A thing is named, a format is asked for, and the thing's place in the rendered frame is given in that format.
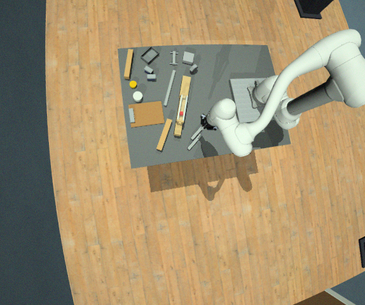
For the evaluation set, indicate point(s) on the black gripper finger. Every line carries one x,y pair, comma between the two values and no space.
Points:
202,121
209,127

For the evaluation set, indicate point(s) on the tan wooden bar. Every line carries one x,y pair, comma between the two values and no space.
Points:
128,64
164,134

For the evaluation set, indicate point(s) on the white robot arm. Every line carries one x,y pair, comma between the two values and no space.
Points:
338,53

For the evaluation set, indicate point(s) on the grey cylinder with white top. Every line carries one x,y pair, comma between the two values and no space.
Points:
137,96

